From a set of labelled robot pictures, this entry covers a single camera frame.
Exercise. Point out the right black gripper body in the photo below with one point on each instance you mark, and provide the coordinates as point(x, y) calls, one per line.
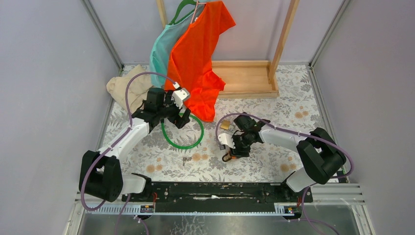
point(242, 140)

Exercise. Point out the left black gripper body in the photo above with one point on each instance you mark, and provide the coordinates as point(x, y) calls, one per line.
point(169, 112)

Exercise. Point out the green cable lock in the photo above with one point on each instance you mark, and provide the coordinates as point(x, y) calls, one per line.
point(193, 145)

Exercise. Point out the brass padlock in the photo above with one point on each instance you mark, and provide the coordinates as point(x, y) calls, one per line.
point(227, 125)

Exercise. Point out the silver cable lock keys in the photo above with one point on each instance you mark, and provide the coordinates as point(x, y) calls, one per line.
point(186, 159)

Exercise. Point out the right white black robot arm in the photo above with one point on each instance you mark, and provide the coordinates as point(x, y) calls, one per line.
point(320, 156)

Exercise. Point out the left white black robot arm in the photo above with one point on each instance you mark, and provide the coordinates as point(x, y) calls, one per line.
point(101, 175)

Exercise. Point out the floral patterned mat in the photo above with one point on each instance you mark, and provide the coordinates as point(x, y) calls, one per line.
point(295, 107)

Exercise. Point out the beige crumpled cloth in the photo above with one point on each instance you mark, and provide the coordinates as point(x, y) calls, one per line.
point(137, 91)

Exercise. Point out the orange t-shirt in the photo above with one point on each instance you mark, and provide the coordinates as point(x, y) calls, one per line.
point(190, 62)

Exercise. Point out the teal t-shirt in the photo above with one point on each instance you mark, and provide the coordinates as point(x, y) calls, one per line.
point(162, 47)

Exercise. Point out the wooden clothes rack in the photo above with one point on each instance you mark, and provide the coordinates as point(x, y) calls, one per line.
point(250, 79)

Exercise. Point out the green clothes hanger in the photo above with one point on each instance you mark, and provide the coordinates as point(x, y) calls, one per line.
point(180, 7)

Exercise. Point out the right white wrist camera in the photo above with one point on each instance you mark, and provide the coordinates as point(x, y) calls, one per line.
point(225, 140)

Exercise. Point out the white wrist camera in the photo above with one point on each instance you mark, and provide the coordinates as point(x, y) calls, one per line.
point(225, 140)
point(180, 95)

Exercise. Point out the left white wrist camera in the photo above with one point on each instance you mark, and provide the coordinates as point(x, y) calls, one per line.
point(180, 95)

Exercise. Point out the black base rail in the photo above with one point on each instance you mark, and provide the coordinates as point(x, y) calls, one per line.
point(218, 197)

